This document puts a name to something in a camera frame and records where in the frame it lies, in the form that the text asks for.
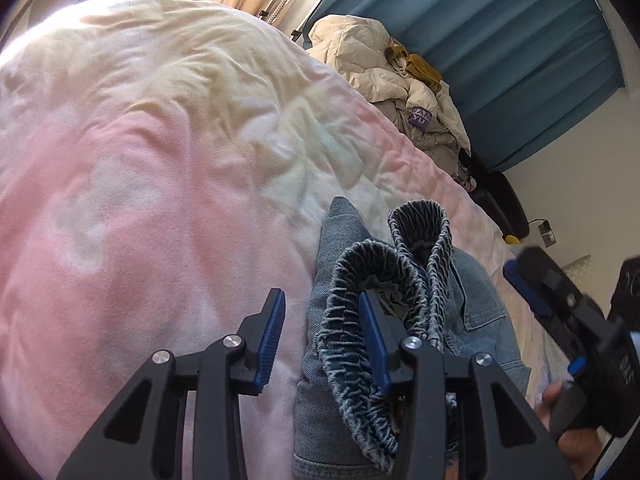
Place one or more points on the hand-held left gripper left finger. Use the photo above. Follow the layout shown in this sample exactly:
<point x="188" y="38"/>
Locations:
<point x="270" y="340"/>

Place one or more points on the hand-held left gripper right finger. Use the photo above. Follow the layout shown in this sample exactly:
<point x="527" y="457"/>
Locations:
<point x="372" y="345"/>

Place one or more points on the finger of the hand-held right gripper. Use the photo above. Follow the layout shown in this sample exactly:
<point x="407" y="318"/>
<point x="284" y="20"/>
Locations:
<point x="577" y="366"/>
<point x="525" y="287"/>

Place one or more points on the blue denim pants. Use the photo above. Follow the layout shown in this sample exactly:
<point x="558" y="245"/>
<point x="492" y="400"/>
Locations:
<point x="475" y="310"/>

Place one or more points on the person's right hand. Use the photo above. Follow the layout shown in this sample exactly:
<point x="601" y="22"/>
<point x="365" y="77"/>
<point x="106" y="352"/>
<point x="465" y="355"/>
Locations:
<point x="575" y="450"/>

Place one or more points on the yellow soft item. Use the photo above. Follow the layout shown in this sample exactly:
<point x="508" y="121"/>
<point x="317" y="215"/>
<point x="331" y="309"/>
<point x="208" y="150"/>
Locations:
<point x="513" y="239"/>

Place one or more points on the white textured pillow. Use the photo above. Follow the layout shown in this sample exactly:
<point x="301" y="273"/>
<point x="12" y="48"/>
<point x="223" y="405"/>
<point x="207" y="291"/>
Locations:
<point x="577" y="270"/>

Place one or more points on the black leather chair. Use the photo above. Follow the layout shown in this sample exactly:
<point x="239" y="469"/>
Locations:
<point x="505" y="200"/>

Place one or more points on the pastel tie-dye blanket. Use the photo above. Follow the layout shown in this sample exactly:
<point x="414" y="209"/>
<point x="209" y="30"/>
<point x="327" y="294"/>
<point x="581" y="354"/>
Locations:
<point x="150" y="185"/>

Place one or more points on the mustard yellow garment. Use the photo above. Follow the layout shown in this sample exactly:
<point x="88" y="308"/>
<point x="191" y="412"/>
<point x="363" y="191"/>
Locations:
<point x="422" y="67"/>

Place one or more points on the blue curtain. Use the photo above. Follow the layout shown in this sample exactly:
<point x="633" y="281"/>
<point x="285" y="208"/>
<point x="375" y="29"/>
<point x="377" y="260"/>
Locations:
<point x="500" y="35"/>

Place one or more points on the beige down jacket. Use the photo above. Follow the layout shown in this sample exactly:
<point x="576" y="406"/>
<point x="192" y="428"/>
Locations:
<point x="370" y="60"/>

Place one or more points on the wall socket with charger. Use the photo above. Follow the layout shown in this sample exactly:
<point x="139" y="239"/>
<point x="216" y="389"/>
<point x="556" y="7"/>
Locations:
<point x="545" y="234"/>

